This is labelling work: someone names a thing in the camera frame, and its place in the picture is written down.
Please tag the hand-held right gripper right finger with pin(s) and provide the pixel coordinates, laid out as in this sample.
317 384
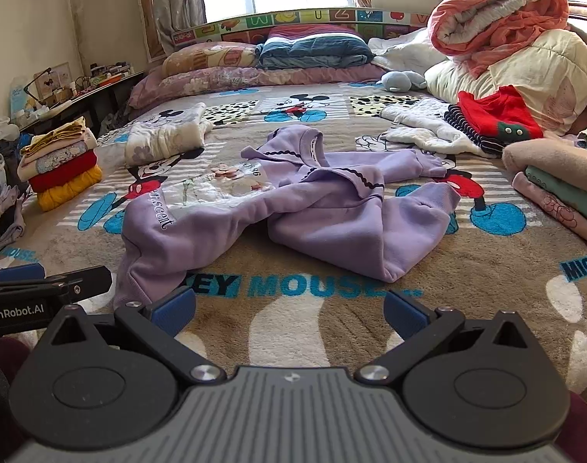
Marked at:
403 312

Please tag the cream quilt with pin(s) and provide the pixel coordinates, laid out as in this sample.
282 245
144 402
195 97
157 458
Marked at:
554 67

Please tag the yellow knitted sweater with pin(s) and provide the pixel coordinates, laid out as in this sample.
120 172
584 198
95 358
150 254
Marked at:
67 195

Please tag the grey plush toy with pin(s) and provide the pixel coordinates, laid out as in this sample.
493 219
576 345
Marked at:
399 81

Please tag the white duvet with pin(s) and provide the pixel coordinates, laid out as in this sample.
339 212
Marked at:
404 55

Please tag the purple floral pillow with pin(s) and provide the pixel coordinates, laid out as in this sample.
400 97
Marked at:
226 79

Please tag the orange rolled quilt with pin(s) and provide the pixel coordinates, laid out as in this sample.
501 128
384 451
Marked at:
491 9

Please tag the picture frame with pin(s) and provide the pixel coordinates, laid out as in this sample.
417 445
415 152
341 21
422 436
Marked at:
57 79

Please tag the yellow floral pillow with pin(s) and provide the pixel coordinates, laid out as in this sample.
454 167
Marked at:
206 58

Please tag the navy striped folded garment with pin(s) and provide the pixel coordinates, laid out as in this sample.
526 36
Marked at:
460 123

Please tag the wooden headboard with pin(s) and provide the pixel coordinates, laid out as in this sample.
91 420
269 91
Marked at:
585 14

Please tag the blue folded blanket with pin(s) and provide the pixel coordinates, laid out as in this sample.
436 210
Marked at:
313 50

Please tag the green folded garment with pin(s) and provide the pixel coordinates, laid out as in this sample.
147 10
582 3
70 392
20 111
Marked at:
568 194

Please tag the white floral garment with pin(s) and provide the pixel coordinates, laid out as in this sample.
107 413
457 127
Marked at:
163 137

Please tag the dark desk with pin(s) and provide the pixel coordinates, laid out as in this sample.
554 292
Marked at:
91 99

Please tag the pile of grey clothes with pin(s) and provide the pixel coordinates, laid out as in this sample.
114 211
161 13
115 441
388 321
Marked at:
4 222

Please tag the purple sweatshirt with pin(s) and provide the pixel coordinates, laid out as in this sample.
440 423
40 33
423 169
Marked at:
322 212

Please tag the white quilted garment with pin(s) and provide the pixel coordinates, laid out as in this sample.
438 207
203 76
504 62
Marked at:
419 137

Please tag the red garment with green collar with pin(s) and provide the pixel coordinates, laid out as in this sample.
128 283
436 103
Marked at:
491 111

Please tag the pale pink folded garment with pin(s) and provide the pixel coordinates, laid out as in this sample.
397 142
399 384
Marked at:
76 142

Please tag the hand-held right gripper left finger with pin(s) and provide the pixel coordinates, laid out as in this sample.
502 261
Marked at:
175 309

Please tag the pale blue printed folded garment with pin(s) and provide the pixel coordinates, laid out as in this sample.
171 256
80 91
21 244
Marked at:
57 161

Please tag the mustard folded cloth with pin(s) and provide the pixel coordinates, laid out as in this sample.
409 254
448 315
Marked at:
57 134

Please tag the blue white packet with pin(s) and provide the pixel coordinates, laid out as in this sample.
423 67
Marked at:
18 96

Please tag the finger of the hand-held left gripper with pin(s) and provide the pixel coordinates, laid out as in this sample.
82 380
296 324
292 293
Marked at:
18 273
88 280

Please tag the colourful alphabet foam mat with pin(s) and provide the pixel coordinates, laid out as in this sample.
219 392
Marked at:
245 23

